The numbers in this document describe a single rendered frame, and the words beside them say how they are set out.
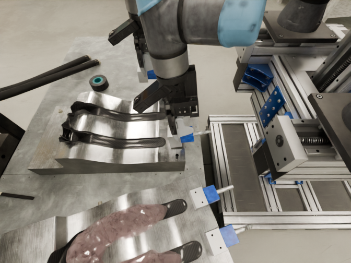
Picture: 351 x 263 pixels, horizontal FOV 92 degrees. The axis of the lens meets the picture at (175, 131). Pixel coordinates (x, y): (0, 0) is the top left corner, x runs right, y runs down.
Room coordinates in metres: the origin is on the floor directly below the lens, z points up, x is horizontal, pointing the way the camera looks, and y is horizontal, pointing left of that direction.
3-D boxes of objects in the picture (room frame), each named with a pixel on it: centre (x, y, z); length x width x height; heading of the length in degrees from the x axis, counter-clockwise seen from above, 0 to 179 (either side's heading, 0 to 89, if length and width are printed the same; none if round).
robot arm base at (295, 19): (0.73, -0.48, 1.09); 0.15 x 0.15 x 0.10
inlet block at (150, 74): (0.56, 0.08, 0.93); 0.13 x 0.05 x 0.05; 92
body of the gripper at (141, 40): (0.56, 0.09, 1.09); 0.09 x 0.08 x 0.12; 92
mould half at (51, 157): (0.32, 0.22, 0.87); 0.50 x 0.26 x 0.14; 92
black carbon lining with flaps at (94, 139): (0.31, 0.21, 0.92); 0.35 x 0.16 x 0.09; 92
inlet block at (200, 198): (0.11, -0.11, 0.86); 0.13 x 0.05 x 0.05; 109
